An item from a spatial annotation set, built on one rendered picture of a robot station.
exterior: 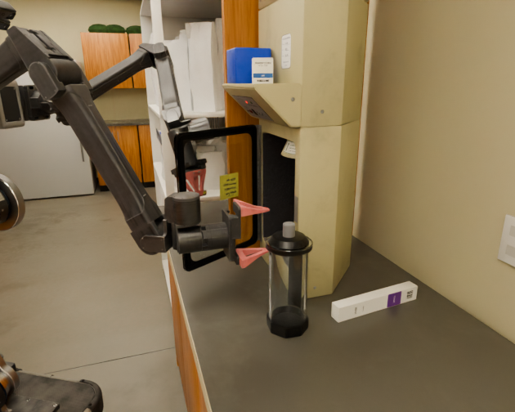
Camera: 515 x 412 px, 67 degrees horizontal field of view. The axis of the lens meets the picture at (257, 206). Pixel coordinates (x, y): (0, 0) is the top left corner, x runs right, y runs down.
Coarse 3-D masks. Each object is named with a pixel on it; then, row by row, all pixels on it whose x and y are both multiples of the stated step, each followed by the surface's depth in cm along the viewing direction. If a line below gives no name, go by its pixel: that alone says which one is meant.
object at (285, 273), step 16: (272, 256) 87; (288, 256) 84; (304, 256) 87; (272, 272) 89; (288, 272) 86; (304, 272) 88; (272, 288) 90; (288, 288) 88; (304, 288) 89; (272, 304) 91; (288, 304) 89; (304, 304) 91; (272, 320) 92; (288, 320) 90; (304, 320) 93
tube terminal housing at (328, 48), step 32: (288, 0) 92; (320, 0) 85; (352, 0) 90; (288, 32) 94; (320, 32) 87; (352, 32) 93; (320, 64) 90; (352, 64) 97; (320, 96) 92; (352, 96) 101; (288, 128) 100; (320, 128) 94; (352, 128) 106; (320, 160) 97; (352, 160) 111; (320, 192) 99; (352, 192) 116; (320, 224) 102; (320, 256) 105; (320, 288) 108
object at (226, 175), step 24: (192, 144) 104; (216, 144) 110; (240, 144) 117; (192, 168) 106; (216, 168) 112; (240, 168) 119; (216, 192) 114; (240, 192) 122; (216, 216) 116; (240, 240) 126
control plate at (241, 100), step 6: (234, 96) 113; (240, 96) 106; (246, 96) 100; (240, 102) 113; (252, 102) 101; (246, 108) 114; (252, 108) 107; (258, 108) 100; (252, 114) 116; (258, 114) 108; (264, 114) 102
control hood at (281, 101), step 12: (228, 84) 109; (240, 84) 97; (252, 84) 89; (264, 84) 87; (276, 84) 88; (288, 84) 89; (252, 96) 95; (264, 96) 88; (276, 96) 89; (288, 96) 89; (300, 96) 90; (264, 108) 96; (276, 108) 89; (288, 108) 90; (300, 108) 91; (276, 120) 97; (288, 120) 91; (300, 120) 92
